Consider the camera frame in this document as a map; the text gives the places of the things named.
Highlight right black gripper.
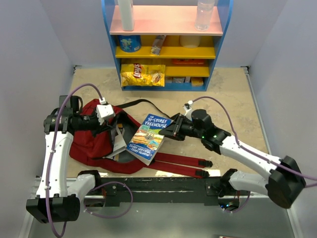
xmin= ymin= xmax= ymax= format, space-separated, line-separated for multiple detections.
xmin=159 ymin=114 xmax=204 ymax=141

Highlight blue Treehouse book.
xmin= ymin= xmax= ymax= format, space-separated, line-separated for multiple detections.
xmin=126 ymin=114 xmax=171 ymax=166

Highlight red backpack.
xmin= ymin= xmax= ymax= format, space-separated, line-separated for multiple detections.
xmin=69 ymin=99 xmax=212 ymax=179

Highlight white coffee cover book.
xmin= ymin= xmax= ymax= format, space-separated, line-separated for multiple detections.
xmin=106 ymin=126 xmax=126 ymax=161

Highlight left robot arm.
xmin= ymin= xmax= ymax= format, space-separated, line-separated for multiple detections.
xmin=26 ymin=96 xmax=103 ymax=224

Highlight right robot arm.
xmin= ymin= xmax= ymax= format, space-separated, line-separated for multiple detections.
xmin=159 ymin=109 xmax=306 ymax=209

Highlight yellow Lays chips bag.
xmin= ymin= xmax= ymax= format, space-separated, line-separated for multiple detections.
xmin=120 ymin=62 xmax=165 ymax=87

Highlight white small carton boxes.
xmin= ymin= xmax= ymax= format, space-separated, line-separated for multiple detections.
xmin=165 ymin=76 xmax=191 ymax=83

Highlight yellow small box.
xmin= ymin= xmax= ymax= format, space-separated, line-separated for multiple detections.
xmin=191 ymin=77 xmax=204 ymax=87

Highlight red flat snack box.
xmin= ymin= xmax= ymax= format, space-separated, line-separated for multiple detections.
xmin=172 ymin=59 xmax=206 ymax=65

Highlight blue shelf unit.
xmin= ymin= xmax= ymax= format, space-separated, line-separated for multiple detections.
xmin=101 ymin=0 xmax=233 ymax=91

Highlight cream white jar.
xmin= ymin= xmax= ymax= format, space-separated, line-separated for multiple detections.
xmin=179 ymin=35 xmax=201 ymax=49

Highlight brown wrapped snack bar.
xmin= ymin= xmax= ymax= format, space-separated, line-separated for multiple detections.
xmin=150 ymin=35 xmax=166 ymax=56

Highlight blue snack canister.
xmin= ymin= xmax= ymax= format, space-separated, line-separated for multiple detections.
xmin=118 ymin=35 xmax=142 ymax=53

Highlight white tall bottle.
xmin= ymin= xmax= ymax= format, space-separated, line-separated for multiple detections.
xmin=118 ymin=0 xmax=135 ymax=31

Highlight clear plastic water bottle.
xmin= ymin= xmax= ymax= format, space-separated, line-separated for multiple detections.
xmin=195 ymin=0 xmax=215 ymax=31

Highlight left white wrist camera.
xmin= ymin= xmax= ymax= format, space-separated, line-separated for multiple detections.
xmin=96 ymin=97 xmax=115 ymax=125

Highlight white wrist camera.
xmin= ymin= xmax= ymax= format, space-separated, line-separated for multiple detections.
xmin=96 ymin=97 xmax=115 ymax=125
xmin=183 ymin=100 xmax=194 ymax=121

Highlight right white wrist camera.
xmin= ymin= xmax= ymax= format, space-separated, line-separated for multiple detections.
xmin=183 ymin=100 xmax=194 ymax=121

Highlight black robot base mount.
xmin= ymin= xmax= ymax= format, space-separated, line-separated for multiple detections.
xmin=74 ymin=176 xmax=251 ymax=208

